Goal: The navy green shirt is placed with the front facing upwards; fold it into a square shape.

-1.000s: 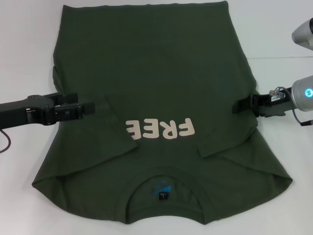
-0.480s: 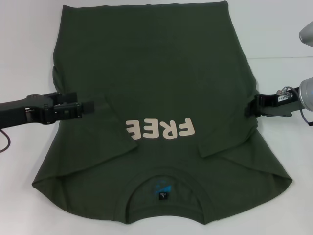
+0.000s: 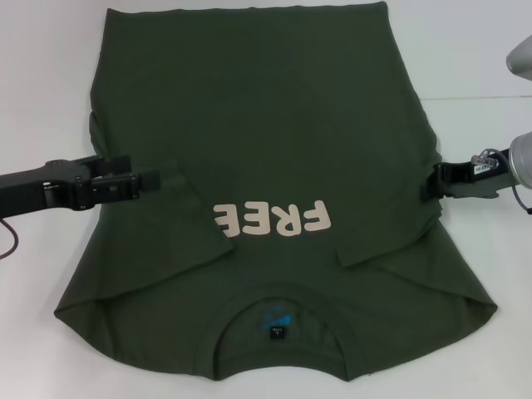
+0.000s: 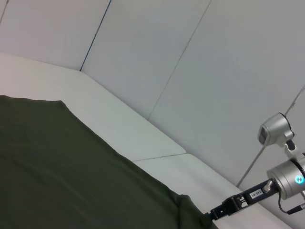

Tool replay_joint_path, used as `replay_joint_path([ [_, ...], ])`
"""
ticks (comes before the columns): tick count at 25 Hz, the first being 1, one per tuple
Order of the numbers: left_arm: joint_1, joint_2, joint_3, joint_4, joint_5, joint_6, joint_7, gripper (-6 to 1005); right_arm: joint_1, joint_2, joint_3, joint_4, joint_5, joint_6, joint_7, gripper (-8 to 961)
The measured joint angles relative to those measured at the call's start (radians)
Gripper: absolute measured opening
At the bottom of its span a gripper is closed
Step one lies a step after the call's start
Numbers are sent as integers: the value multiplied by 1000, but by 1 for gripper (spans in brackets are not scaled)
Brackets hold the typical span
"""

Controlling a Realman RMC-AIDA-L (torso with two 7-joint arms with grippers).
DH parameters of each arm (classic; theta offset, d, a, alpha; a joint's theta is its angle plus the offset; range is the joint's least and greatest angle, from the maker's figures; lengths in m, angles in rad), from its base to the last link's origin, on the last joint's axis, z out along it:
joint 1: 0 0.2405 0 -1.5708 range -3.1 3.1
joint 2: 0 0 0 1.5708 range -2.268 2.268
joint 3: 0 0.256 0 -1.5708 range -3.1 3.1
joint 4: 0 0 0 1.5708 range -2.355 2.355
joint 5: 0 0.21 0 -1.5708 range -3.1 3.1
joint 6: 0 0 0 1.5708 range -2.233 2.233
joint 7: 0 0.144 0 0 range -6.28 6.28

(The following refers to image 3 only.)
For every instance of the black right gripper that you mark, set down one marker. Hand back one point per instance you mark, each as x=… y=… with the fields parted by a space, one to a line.
x=474 y=178

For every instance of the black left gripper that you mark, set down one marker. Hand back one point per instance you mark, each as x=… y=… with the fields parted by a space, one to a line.
x=37 y=189

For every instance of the dark green FREE T-shirt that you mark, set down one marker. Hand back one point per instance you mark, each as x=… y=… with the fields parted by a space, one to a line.
x=270 y=104

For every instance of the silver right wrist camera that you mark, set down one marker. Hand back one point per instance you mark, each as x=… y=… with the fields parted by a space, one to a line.
x=521 y=60

